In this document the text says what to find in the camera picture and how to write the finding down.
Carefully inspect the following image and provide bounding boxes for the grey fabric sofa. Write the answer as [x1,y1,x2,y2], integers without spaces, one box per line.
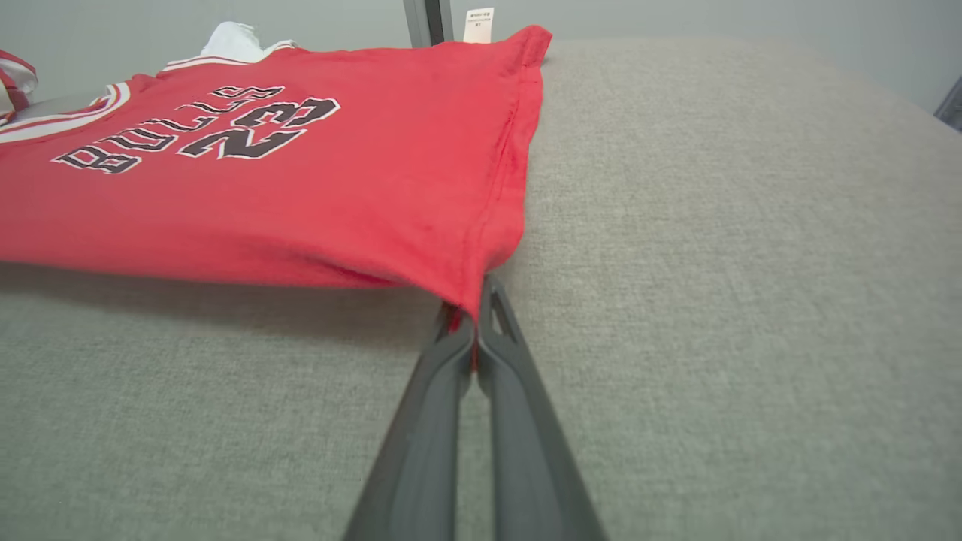
[0,38,962,541]

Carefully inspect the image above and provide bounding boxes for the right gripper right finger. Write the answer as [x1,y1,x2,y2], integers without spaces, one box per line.
[477,277,608,541]

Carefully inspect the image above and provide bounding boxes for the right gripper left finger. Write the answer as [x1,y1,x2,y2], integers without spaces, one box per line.
[342,301,478,541]

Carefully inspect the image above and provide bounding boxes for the dark metal wall frame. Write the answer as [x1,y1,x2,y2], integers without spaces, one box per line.
[403,0,455,47]

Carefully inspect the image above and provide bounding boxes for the grey baseboard strip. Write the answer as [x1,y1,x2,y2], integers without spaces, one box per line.
[934,75,962,132]

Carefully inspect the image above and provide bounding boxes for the red white-trimmed shorts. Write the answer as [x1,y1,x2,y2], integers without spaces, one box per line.
[0,8,553,320]

